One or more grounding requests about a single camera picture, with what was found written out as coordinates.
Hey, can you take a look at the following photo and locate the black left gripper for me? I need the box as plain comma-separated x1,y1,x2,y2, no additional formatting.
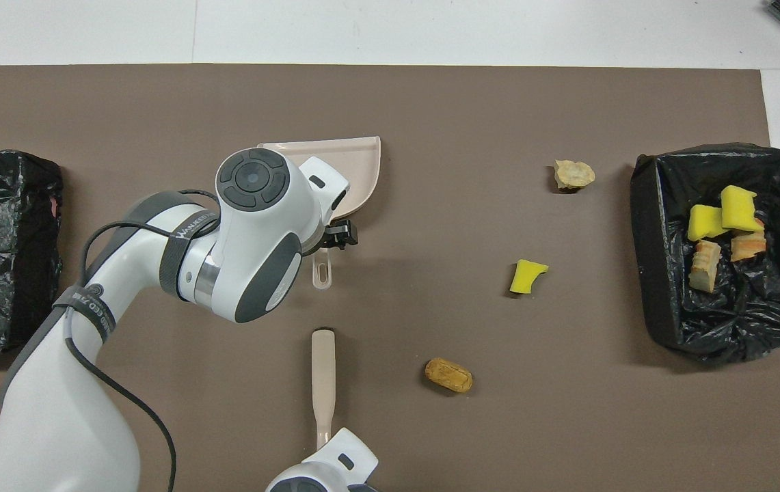
321,218,360,249

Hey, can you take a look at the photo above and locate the beige plastic dustpan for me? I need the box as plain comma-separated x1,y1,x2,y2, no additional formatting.
258,135,382,290

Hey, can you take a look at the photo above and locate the beige brush with black bristles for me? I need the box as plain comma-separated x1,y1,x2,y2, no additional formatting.
311,329,337,452

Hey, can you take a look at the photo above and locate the pale striped croissant roll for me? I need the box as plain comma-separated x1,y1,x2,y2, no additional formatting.
688,239,723,293

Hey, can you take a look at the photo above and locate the notched yellow sponge chunk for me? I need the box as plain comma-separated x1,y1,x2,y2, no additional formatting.
687,204,729,241

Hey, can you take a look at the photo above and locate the yellow and green sponge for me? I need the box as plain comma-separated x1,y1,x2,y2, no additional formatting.
720,184,759,233

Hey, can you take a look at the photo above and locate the orange striped croissant roll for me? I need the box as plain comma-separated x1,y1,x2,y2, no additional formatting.
730,219,768,262

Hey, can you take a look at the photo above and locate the brown fried bun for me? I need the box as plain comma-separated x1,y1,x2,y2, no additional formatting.
425,357,474,394

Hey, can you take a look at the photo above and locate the small yellow sponge piece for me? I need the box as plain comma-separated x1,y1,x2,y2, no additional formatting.
509,260,550,295

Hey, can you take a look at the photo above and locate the brown table mat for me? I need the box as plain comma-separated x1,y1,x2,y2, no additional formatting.
0,65,780,492

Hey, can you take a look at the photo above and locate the pale yellow dumpling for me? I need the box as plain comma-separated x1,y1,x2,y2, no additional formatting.
554,159,596,190

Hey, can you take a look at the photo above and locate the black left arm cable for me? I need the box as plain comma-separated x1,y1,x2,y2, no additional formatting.
62,188,221,492

